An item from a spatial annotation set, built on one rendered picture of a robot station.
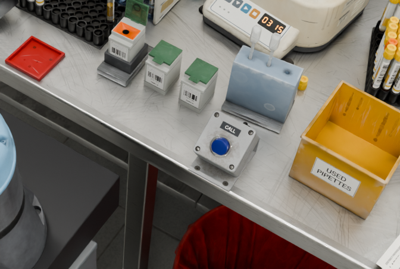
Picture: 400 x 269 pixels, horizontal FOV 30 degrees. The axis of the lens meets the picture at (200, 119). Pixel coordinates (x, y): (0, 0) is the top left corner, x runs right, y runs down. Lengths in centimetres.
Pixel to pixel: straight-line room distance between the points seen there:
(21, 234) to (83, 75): 39
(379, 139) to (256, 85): 21
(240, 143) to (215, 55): 25
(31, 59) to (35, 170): 28
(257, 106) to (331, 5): 21
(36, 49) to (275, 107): 40
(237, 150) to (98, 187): 21
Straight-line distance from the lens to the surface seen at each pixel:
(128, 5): 118
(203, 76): 114
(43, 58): 124
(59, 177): 101
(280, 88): 112
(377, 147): 119
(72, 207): 98
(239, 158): 106
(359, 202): 110
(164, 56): 116
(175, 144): 113
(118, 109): 117
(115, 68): 121
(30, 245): 92
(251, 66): 112
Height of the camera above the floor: 179
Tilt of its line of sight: 51 degrees down
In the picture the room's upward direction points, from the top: 10 degrees clockwise
